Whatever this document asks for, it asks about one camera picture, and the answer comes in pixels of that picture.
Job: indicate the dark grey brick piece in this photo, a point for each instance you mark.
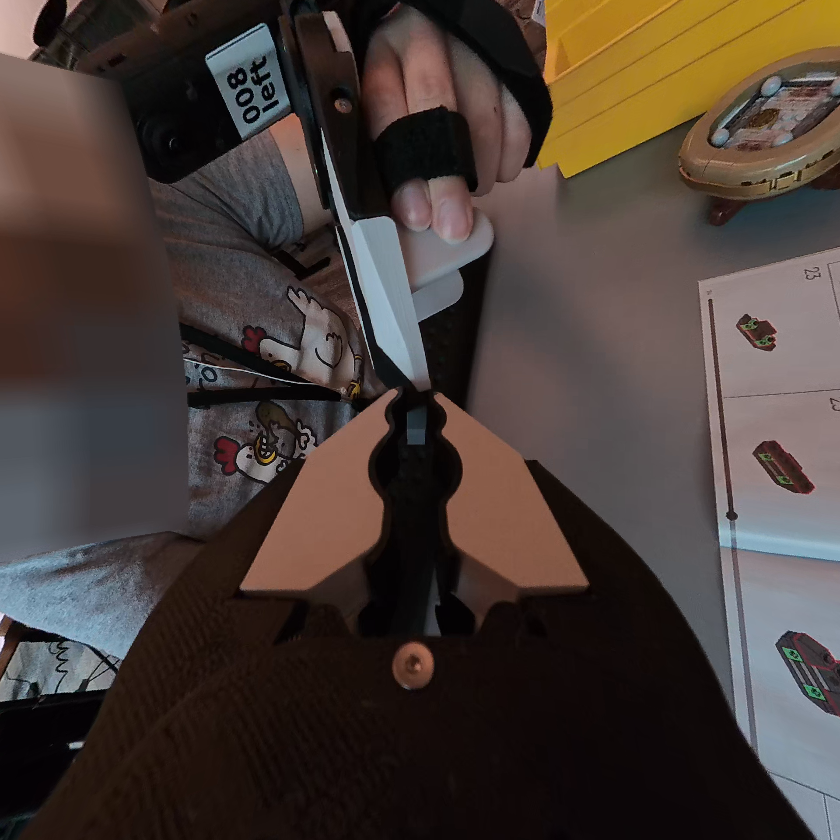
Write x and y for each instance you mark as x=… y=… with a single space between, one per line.
x=417 y=430

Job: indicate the yellow plastic bin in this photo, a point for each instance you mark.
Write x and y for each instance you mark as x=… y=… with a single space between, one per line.
x=656 y=79

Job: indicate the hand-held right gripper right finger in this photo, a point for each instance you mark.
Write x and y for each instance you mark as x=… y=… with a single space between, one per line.
x=518 y=525

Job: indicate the grey printed shirt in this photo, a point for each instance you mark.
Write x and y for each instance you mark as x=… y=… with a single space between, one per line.
x=262 y=295

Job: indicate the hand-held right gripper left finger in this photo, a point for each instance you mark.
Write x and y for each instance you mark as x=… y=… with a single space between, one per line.
x=308 y=518

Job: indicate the tan round brick model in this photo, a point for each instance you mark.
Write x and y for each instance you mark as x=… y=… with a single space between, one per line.
x=754 y=170

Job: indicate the person's left hand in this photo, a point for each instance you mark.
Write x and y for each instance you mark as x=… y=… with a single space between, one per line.
x=420 y=72

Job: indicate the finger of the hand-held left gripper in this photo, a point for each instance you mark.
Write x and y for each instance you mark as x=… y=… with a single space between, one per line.
x=387 y=295

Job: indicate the white instruction booklet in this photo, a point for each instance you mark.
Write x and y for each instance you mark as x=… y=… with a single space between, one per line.
x=774 y=459

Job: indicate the grey desk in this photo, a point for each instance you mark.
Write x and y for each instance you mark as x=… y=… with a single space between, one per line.
x=590 y=328

